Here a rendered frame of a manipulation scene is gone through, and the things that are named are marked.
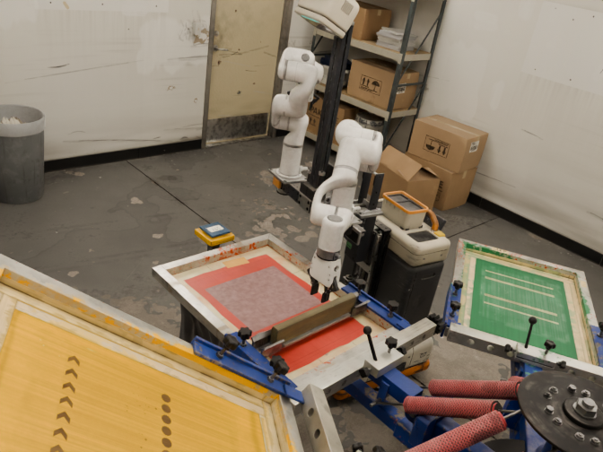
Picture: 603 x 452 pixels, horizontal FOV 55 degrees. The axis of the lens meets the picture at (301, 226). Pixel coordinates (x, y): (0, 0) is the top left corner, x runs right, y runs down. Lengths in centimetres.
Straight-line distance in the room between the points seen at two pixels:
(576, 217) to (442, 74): 187
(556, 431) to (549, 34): 444
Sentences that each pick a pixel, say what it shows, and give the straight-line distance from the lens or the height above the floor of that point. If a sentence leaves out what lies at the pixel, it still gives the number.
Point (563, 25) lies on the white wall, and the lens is 552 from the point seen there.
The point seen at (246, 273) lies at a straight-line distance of 232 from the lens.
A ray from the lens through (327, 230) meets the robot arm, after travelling 180.
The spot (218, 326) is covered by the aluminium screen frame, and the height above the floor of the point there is 99.
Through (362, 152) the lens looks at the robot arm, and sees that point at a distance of 196.
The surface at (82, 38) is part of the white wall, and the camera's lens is 526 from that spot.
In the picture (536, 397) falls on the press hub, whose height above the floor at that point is 131.
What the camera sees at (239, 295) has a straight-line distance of 220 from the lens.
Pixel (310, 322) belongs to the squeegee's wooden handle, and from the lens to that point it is 199.
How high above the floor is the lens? 222
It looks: 27 degrees down
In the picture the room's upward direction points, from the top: 10 degrees clockwise
